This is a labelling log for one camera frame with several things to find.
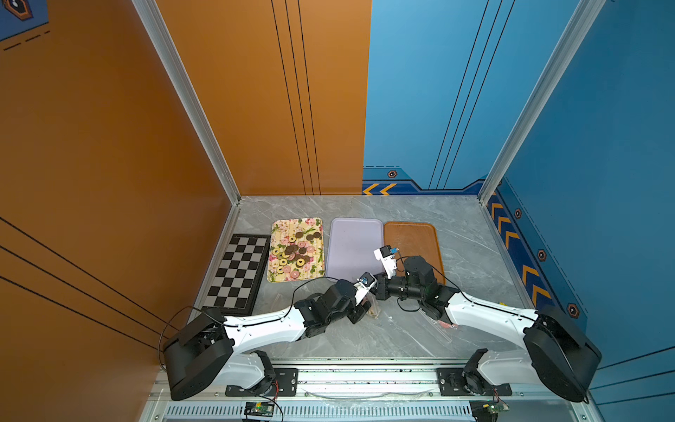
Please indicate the ziploc bag mixed cookies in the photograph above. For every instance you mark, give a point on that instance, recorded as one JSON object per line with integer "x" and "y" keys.
{"x": 373, "y": 308}

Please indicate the black white checkerboard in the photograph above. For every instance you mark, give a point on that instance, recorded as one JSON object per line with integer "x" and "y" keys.
{"x": 239, "y": 276}

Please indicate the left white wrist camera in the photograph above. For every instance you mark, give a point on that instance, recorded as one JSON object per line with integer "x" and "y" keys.
{"x": 363, "y": 286}

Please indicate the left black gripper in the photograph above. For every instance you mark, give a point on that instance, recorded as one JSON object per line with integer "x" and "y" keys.
{"x": 360, "y": 312}

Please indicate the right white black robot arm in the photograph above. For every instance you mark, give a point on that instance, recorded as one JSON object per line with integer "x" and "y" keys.
{"x": 550, "y": 350}

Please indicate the ziploc bag ring cookies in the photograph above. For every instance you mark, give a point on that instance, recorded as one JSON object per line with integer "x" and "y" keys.
{"x": 282, "y": 306}

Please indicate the right green circuit board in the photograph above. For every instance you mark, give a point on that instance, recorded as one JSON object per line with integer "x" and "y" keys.
{"x": 488, "y": 411}

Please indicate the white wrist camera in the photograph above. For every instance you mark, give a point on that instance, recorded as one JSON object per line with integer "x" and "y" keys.
{"x": 363, "y": 286}
{"x": 388, "y": 258}

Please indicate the aluminium front rail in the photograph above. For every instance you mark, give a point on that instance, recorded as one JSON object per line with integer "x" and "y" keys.
{"x": 369, "y": 379}

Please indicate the brown plastic tray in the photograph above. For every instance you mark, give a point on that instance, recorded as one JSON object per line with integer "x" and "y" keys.
{"x": 414, "y": 239}

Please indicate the green circuit board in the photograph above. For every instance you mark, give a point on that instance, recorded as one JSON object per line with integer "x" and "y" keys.
{"x": 488, "y": 411}
{"x": 260, "y": 410}

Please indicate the lavender plastic tray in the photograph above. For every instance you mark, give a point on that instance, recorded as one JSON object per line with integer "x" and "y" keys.
{"x": 352, "y": 242}

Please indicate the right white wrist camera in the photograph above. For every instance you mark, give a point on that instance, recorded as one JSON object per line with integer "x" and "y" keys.
{"x": 388, "y": 258}

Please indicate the ziploc bag pink cookies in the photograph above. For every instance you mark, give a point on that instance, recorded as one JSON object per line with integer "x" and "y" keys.
{"x": 438, "y": 331}

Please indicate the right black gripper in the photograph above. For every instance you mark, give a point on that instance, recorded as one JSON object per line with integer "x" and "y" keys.
{"x": 381, "y": 291}

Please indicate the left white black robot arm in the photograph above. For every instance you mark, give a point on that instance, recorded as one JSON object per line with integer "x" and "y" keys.
{"x": 214, "y": 348}

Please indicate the left green circuit board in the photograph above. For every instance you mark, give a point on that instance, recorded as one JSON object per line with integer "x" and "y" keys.
{"x": 260, "y": 410}

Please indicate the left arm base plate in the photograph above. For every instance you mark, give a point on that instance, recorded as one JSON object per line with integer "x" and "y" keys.
{"x": 284, "y": 385}

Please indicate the floral pattern tray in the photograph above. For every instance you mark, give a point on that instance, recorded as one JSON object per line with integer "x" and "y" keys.
{"x": 295, "y": 249}

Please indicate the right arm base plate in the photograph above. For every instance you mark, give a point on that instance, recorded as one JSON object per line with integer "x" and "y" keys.
{"x": 455, "y": 382}

